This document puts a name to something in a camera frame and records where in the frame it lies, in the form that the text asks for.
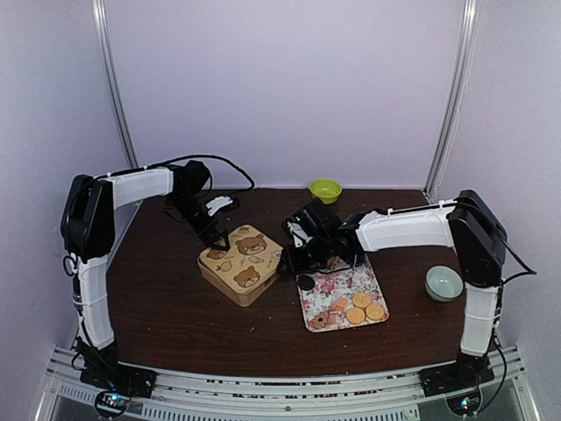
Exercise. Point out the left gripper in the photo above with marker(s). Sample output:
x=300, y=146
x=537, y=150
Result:
x=203, y=231

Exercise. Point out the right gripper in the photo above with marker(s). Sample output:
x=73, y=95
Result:
x=293, y=266

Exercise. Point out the silver tin lid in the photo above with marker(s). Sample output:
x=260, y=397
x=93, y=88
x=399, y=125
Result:
x=247, y=241

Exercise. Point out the gold cookie tin box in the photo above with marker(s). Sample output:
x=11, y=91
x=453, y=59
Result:
x=243, y=280

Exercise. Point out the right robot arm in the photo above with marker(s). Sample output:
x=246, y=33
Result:
x=463, y=224

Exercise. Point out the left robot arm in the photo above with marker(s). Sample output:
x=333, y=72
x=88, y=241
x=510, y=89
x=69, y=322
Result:
x=88, y=231

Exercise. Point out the black sandwich cookie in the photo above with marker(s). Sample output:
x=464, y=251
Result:
x=306, y=282

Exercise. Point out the floral cookie tray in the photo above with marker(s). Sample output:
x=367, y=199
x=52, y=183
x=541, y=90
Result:
x=337, y=289

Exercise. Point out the green plastic bowl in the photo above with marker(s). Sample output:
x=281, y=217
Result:
x=327, y=190

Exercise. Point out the round golden biscuit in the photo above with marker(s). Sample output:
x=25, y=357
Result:
x=355, y=316
x=375, y=312

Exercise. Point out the pale ceramic bowl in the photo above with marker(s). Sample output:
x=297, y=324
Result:
x=443, y=284

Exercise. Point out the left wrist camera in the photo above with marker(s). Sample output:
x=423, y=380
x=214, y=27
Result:
x=222, y=203

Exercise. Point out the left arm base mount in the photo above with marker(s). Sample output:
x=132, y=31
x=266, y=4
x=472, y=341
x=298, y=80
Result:
x=117, y=391

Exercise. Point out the right aluminium frame post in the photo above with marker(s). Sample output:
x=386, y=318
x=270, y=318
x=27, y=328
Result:
x=459, y=81

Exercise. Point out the aluminium frame post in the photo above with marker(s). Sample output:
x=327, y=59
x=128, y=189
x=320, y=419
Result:
x=459, y=81
x=101, y=25

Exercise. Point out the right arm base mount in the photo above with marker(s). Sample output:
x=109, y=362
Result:
x=460, y=387

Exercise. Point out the front aluminium rail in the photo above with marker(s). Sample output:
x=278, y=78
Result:
x=390, y=395

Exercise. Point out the left aluminium frame post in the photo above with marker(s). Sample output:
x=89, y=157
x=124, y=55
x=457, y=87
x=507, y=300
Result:
x=101, y=25

